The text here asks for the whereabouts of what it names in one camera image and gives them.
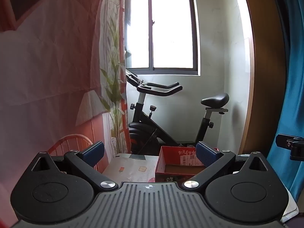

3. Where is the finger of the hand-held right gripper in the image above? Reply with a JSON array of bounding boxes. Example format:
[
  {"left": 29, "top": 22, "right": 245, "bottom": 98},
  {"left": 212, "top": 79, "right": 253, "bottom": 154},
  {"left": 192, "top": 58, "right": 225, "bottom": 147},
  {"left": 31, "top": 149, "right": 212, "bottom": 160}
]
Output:
[{"left": 276, "top": 134, "right": 304, "bottom": 148}]

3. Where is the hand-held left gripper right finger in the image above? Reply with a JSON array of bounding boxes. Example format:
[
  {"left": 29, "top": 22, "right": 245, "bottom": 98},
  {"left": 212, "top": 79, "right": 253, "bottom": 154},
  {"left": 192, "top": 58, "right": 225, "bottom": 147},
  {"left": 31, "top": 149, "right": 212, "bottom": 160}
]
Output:
[{"left": 182, "top": 141, "right": 271, "bottom": 191}]

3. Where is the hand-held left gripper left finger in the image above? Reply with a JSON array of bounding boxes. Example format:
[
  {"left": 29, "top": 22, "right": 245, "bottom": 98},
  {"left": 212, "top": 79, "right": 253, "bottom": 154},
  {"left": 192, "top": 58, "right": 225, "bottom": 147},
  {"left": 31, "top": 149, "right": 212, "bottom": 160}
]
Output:
[{"left": 31, "top": 141, "right": 118, "bottom": 191}]

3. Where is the red strawberry cardboard box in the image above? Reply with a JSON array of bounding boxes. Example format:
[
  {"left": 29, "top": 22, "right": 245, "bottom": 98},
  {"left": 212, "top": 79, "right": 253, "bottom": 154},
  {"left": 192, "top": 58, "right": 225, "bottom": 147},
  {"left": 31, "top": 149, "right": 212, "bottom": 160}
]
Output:
[{"left": 155, "top": 146, "right": 220, "bottom": 183}]

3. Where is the blue curtain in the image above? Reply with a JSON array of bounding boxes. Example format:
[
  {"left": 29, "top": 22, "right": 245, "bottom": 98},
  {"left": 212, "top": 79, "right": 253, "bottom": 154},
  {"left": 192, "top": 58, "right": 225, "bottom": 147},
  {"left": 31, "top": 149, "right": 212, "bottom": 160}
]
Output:
[{"left": 265, "top": 0, "right": 304, "bottom": 202}]

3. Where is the black exercise bike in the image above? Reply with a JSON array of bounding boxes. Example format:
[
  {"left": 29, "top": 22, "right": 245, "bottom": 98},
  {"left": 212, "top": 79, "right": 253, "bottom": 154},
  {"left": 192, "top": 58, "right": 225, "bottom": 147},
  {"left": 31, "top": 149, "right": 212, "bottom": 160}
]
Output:
[{"left": 125, "top": 69, "right": 230, "bottom": 155}]

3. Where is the brown wooden door frame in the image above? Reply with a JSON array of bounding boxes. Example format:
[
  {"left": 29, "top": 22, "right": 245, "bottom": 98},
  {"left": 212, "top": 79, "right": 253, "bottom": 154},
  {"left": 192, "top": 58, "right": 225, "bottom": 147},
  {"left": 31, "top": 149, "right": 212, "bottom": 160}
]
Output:
[{"left": 237, "top": 0, "right": 289, "bottom": 157}]

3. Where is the printed wall cloth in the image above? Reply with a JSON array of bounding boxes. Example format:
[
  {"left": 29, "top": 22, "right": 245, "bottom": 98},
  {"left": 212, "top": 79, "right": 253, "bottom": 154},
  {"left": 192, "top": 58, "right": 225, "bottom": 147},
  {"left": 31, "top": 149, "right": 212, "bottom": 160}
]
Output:
[{"left": 0, "top": 0, "right": 131, "bottom": 195}]

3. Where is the window with dark frame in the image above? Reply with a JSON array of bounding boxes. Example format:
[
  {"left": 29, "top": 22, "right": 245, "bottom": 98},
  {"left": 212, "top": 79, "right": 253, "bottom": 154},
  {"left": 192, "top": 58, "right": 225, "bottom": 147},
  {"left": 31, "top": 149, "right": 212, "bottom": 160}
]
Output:
[{"left": 118, "top": 0, "right": 199, "bottom": 76}]

